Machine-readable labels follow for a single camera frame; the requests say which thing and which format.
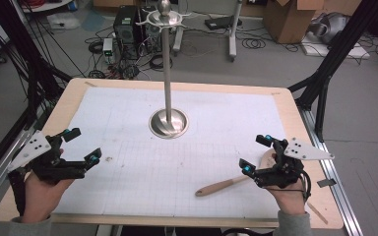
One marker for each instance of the person's left hand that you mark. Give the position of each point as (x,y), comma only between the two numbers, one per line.
(44,196)

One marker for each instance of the flat black device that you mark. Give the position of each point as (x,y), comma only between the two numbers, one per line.
(221,22)

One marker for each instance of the thin wooden stick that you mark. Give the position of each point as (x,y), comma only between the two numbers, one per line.
(317,213)

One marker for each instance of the wooden spoon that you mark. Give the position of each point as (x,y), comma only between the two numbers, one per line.
(223,187)

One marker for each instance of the black computer tower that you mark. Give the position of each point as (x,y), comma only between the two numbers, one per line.
(129,31)

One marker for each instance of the aluminium rail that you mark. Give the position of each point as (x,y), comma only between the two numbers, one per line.
(0,173)
(334,177)

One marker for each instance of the person's right hand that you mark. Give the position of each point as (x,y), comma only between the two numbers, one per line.
(290,200)

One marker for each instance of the black metal frame stand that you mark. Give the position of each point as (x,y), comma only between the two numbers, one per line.
(29,65)
(334,55)

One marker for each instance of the small white electronic box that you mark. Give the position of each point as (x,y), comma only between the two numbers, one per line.
(108,49)

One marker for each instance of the white grid paper mat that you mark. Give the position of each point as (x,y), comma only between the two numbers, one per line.
(164,170)

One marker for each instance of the white metal stand legs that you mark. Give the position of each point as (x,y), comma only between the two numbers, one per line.
(233,32)

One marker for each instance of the silver metal utensil stand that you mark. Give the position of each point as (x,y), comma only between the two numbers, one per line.
(168,82)

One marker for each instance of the black tape piece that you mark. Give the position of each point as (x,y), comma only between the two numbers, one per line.
(326,183)

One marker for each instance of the clear plastic bag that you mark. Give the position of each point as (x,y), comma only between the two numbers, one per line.
(64,21)

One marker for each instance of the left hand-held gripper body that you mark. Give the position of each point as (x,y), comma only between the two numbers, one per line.
(47,165)

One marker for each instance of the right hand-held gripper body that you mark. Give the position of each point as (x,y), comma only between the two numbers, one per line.
(283,170)

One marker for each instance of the large cardboard box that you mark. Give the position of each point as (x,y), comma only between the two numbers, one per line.
(295,19)

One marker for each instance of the white flat board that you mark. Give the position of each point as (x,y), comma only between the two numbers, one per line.
(341,51)

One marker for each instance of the grey bag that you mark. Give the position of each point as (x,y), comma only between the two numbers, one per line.
(331,28)

